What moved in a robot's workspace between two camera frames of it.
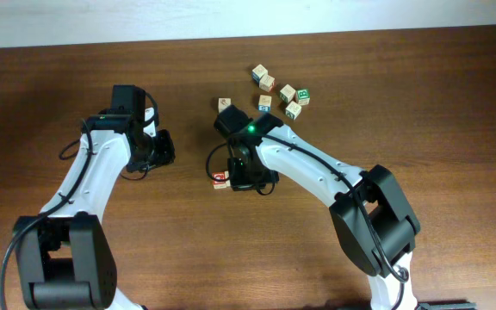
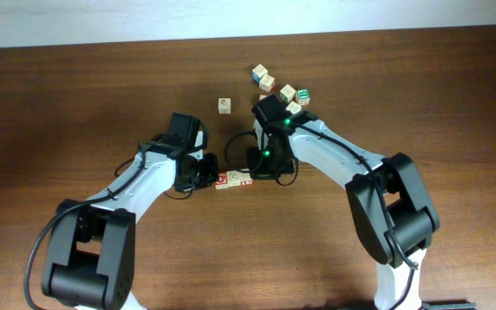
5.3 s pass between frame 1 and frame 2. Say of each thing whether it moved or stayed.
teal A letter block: stayed
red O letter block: stayed
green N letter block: stayed
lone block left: stayed
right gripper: moved
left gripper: moved
